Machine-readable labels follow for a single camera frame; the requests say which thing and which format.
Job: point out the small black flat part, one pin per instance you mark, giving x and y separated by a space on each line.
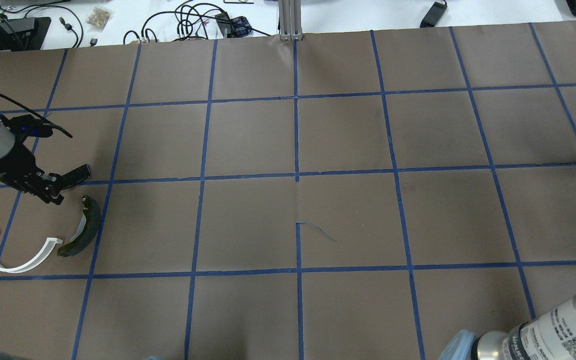
75 177

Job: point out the white curved plastic part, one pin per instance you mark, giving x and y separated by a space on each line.
17 260

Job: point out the dark brake shoe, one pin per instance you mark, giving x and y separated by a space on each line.
87 229

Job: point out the bag of small parts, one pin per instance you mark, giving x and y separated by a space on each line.
99 17

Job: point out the aluminium frame post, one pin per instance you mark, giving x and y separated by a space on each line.
290 20

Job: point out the black power adapter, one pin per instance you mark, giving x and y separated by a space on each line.
434 14

